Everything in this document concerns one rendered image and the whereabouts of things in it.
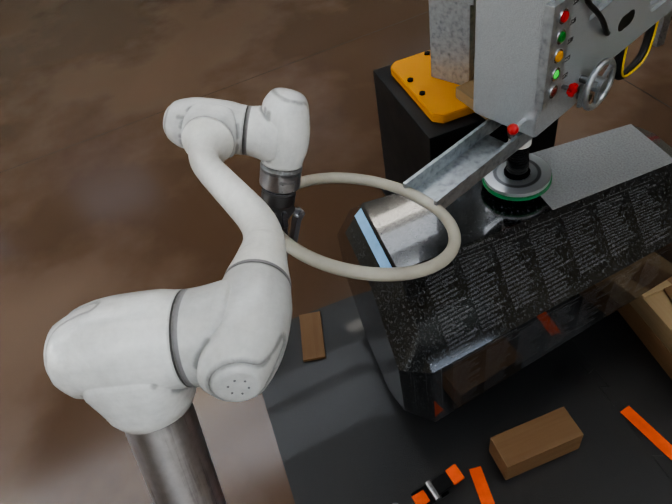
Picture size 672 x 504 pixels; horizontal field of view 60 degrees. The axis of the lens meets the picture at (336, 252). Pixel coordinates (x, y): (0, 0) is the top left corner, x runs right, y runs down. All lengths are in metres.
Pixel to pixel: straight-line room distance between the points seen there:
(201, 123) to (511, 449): 1.58
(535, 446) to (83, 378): 1.73
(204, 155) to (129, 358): 0.45
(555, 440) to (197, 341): 1.72
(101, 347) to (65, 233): 2.99
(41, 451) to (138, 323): 2.16
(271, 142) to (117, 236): 2.44
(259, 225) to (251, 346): 0.26
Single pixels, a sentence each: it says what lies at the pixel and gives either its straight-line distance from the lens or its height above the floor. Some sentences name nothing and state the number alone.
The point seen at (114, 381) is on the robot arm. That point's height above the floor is 1.58.
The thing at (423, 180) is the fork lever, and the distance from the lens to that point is 1.66.
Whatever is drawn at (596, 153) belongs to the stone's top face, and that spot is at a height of 0.82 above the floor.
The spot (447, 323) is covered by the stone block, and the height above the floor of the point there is 0.67.
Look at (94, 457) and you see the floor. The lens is 2.75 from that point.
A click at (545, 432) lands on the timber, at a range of 2.28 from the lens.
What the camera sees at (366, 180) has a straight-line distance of 1.63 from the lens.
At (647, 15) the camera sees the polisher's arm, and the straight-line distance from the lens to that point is 2.11.
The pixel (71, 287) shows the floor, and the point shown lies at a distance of 3.41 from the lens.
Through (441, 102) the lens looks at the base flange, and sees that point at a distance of 2.49.
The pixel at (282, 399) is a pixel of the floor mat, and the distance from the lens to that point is 2.53.
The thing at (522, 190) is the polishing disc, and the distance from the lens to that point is 1.94.
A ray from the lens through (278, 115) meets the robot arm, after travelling 1.17.
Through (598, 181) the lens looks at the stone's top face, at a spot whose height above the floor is 0.82.
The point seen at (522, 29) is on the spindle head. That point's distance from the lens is 1.60.
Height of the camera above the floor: 2.18
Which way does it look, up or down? 47 degrees down
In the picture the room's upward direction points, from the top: 13 degrees counter-clockwise
